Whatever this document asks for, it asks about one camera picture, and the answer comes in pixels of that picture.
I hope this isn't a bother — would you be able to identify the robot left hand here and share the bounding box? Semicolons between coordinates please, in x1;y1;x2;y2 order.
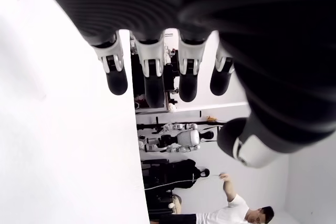
33;0;336;169

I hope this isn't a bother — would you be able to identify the person in dark shorts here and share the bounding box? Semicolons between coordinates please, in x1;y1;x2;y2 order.
157;173;275;224

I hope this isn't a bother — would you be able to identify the white humanoid robot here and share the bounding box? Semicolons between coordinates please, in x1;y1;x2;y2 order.
138;122;215;154

